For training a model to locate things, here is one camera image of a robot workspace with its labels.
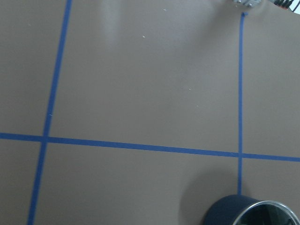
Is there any dark blue saucepan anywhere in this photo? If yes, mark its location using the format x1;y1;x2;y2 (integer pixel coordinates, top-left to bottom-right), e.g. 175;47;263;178
203;195;300;225

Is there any aluminium frame post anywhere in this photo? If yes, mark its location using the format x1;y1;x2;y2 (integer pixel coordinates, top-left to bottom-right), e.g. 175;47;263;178
232;0;262;8

